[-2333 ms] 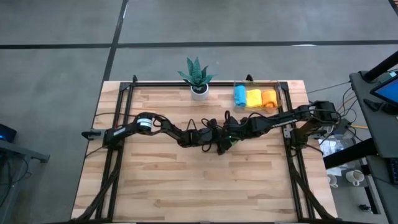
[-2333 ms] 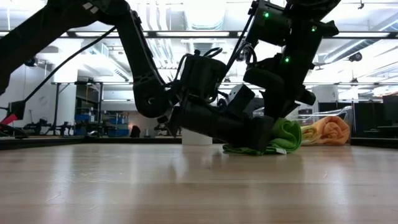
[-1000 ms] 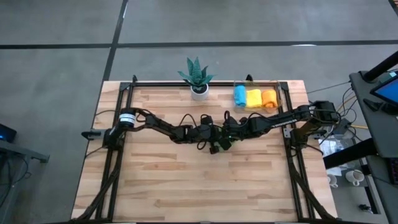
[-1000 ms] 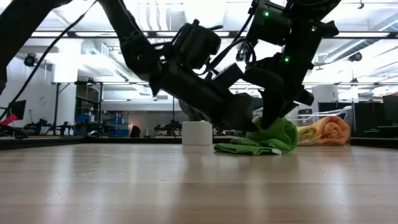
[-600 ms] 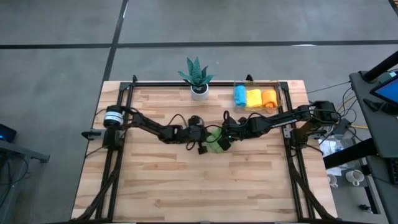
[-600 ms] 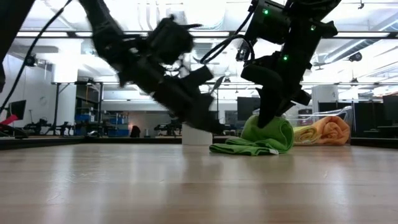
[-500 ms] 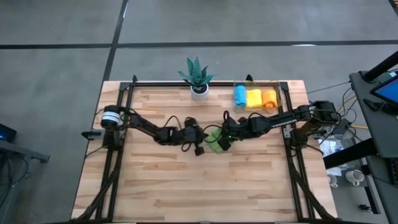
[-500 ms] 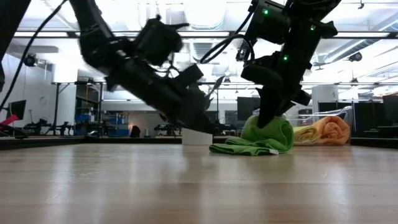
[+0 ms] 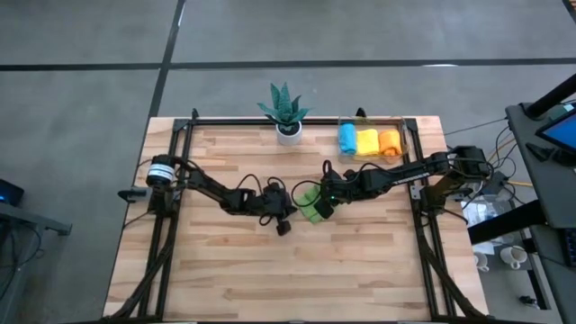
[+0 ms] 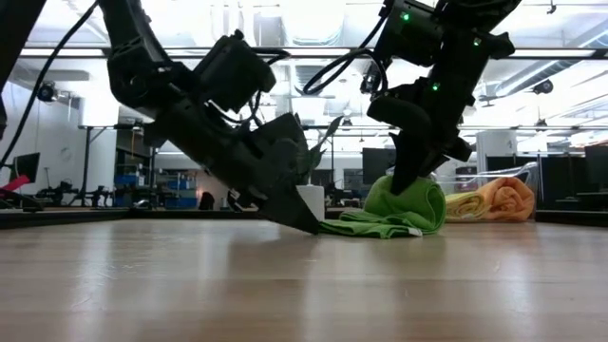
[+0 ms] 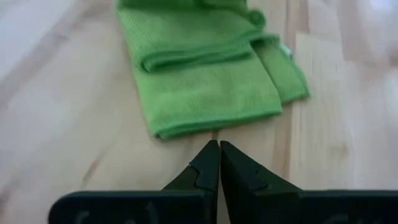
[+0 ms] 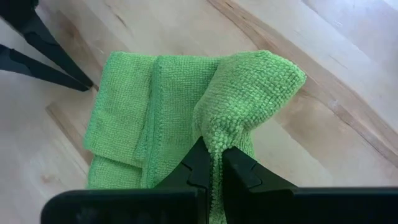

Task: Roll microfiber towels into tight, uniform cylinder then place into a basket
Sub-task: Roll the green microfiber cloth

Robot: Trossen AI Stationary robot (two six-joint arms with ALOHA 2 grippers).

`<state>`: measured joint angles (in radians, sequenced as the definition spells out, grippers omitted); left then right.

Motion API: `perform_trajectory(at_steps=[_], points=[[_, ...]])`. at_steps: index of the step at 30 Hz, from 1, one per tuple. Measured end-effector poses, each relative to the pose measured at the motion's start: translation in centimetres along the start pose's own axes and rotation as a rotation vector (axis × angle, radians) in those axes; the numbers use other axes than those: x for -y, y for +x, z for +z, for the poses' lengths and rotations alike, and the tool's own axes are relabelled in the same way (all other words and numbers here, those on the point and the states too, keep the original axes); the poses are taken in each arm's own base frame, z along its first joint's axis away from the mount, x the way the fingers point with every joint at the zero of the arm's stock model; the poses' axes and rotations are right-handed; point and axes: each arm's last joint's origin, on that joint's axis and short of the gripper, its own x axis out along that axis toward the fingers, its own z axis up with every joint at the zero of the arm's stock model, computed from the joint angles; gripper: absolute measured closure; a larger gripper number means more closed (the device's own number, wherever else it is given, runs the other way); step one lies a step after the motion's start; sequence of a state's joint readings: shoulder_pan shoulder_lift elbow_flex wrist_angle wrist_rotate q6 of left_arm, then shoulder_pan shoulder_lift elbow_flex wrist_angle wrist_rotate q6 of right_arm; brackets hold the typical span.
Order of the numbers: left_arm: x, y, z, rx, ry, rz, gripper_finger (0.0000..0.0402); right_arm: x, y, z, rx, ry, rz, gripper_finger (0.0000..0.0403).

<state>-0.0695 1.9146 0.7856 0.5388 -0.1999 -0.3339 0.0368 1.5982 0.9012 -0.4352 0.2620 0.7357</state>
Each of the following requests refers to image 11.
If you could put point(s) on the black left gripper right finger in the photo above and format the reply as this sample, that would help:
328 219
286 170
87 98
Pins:
248 180

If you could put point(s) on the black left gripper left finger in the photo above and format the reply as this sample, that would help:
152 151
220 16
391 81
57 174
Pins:
202 174

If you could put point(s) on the green microfiber towel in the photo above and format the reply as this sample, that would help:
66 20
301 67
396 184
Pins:
202 77

